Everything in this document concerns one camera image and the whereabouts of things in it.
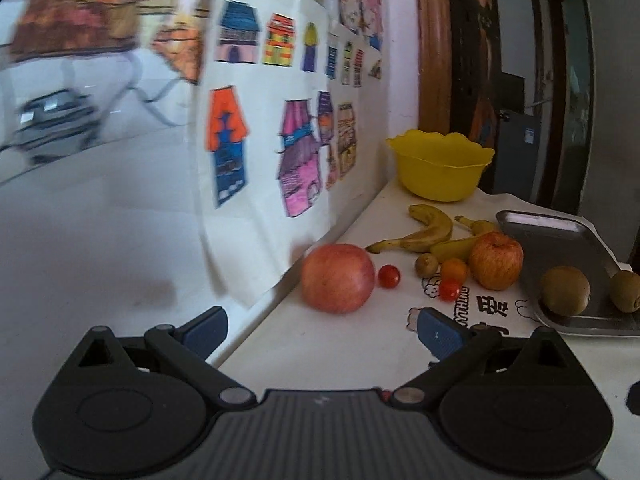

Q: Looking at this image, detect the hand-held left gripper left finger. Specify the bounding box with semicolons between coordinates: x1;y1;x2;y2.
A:
67;306;257;410

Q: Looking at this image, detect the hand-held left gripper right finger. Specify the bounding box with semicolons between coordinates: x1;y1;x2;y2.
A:
389;308;583;409

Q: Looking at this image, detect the small orange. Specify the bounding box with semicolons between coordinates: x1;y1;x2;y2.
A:
440;258;470;284

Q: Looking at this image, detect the small brown kiwi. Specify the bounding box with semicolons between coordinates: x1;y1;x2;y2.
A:
415;253;440;278

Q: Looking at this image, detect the red and yellow apple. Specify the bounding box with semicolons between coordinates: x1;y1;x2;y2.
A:
469;231;525;291

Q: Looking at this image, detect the spotted yellow banana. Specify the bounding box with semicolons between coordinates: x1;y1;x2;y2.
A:
365;204;454;254

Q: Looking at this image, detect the large red apple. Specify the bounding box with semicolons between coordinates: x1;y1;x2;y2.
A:
300;243;376;315

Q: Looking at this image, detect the large brown kiwi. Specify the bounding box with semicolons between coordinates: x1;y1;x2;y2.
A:
539;265;592;317

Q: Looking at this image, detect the metal tray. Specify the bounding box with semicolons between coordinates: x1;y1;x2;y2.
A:
495;210;640;337

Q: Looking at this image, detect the printed white tablecloth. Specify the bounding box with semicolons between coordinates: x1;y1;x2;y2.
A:
215;175;640;461

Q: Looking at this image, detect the yellow plastic bowl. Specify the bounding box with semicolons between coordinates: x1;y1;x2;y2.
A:
386;129;496;203

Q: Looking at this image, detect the grey cabinet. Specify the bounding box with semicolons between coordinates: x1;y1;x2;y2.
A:
492;110;540;202

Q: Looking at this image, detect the coloured houses drawing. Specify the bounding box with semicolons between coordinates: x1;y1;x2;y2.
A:
187;0;390;312

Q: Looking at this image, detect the black appliance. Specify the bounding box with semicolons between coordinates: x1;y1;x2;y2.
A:
500;72;527;112

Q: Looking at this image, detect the dark figure door poster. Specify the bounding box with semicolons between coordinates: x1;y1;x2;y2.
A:
449;0;505;192

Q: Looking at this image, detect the boy cartoon drawing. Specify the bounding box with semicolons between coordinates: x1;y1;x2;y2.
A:
0;0;207;186

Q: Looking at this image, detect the girl with teddy drawing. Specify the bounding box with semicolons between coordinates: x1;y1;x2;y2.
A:
337;0;385;53

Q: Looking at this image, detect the dark wooden door frame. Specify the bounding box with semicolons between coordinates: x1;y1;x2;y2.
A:
546;0;597;217

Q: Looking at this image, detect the brown wooden door frame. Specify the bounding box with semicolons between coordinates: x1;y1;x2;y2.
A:
414;0;454;136

